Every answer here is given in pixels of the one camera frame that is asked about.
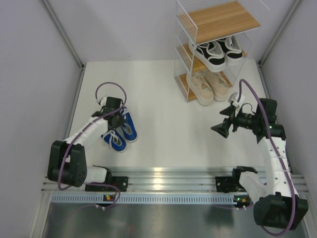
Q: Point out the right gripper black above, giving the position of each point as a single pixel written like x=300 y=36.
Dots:
x=223 y=128

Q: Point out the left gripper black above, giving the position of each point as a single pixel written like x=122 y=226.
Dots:
x=120 y=123

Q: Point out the blue canvas sneaker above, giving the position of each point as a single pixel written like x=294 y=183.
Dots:
x=128 y=128
x=114 y=140

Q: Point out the beige lace sneaker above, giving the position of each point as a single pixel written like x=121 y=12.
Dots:
x=218 y=85
x=198 y=84

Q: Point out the black white sneaker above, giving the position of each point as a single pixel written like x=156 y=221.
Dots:
x=232 y=50
x=210 y=54

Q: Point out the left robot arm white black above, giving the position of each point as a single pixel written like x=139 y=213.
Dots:
x=67 y=162

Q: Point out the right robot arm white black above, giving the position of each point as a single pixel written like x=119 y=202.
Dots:
x=276 y=202

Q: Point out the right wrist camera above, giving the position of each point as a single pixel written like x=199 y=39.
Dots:
x=236 y=99

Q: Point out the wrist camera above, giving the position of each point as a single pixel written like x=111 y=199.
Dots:
x=102 y=101
x=236 y=99

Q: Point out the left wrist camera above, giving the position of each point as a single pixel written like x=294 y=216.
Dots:
x=102 y=101

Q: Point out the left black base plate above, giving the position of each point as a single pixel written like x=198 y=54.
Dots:
x=121 y=182

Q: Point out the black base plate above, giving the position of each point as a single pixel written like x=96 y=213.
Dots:
x=226 y=184
x=121 y=182

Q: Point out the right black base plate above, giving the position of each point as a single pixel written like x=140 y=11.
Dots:
x=226 y=184

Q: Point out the white wire wooden shoe shelf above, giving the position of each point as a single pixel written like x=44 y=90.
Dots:
x=202 y=21

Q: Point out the perforated cable duct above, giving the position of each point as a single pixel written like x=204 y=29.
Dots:
x=152 y=199

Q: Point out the right aluminium frame post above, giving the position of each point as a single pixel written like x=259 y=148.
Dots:
x=289 y=15

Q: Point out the aluminium frame post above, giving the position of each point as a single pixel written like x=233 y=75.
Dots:
x=289 y=15
x=59 y=27

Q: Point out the left aluminium frame post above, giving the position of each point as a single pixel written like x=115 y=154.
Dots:
x=59 y=27

